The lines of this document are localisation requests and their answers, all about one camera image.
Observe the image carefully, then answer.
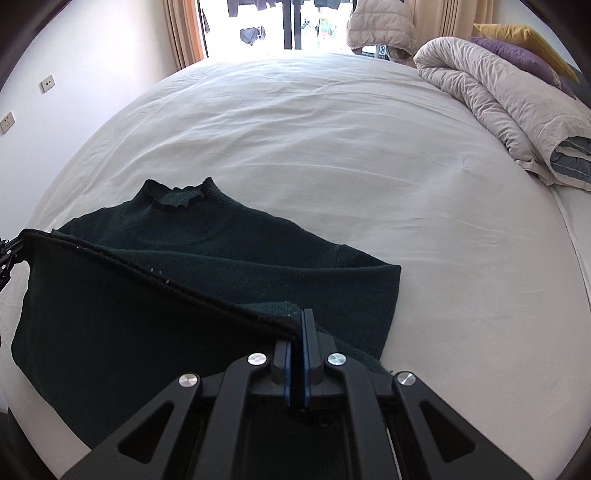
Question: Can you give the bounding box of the dark green knit sweater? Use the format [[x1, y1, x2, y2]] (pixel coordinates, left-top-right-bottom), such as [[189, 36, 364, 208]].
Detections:
[[11, 179, 402, 447]]

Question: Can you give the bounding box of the white bed mattress sheet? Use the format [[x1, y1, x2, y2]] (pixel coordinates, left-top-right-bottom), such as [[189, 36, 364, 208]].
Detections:
[[1, 53, 590, 479]]

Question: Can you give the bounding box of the beige curtain far side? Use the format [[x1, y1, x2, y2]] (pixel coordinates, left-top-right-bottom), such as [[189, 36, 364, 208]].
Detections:
[[162, 0, 206, 70]]

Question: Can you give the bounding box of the black framed balcony window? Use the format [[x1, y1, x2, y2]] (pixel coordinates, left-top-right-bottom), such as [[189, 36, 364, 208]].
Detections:
[[197, 1, 355, 58]]

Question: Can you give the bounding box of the folded grey beige duvet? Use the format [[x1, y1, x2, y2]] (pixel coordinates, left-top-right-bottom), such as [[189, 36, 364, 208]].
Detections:
[[414, 37, 590, 191]]

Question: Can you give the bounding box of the purple cushion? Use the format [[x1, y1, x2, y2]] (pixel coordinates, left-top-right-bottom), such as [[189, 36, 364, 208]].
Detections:
[[469, 37, 575, 98]]

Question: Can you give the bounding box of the beige puffer vest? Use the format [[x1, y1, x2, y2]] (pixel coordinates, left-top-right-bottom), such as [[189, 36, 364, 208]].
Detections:
[[346, 0, 418, 67]]

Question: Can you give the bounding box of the beige curtain near bed head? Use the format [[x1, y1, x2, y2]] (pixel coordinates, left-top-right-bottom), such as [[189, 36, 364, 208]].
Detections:
[[406, 0, 495, 48]]

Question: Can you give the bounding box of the mustard yellow cushion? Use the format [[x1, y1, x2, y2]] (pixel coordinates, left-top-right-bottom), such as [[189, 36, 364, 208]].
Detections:
[[472, 23, 579, 82]]

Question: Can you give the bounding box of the white wall socket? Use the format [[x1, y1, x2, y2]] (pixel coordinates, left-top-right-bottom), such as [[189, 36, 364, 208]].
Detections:
[[40, 75, 55, 93]]

